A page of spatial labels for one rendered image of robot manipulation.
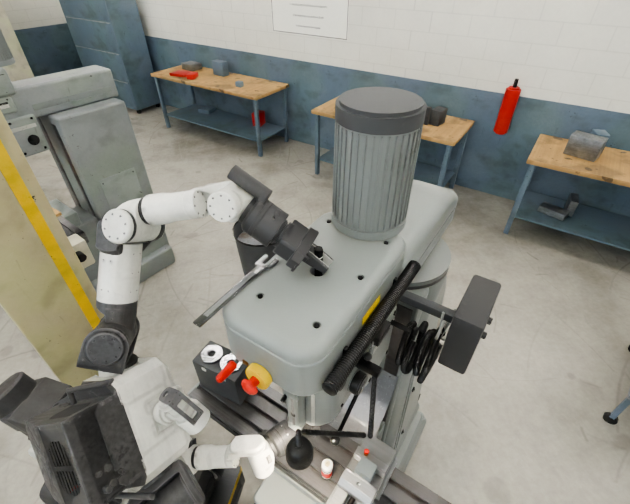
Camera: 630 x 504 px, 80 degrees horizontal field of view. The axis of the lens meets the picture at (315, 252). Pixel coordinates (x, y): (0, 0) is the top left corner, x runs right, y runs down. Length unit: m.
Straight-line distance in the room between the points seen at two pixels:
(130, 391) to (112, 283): 0.26
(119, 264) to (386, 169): 0.64
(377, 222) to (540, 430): 2.39
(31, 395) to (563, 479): 2.74
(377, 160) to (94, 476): 0.88
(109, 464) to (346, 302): 0.61
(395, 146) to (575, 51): 4.04
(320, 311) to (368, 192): 0.30
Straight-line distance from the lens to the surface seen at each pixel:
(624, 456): 3.29
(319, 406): 1.13
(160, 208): 0.90
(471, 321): 1.06
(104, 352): 0.99
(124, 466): 1.03
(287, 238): 0.80
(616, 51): 4.80
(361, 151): 0.85
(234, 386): 1.65
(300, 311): 0.78
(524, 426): 3.08
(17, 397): 1.33
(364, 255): 0.92
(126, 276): 0.98
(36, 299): 2.59
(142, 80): 8.17
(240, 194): 0.81
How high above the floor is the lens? 2.47
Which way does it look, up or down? 39 degrees down
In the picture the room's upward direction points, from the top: straight up
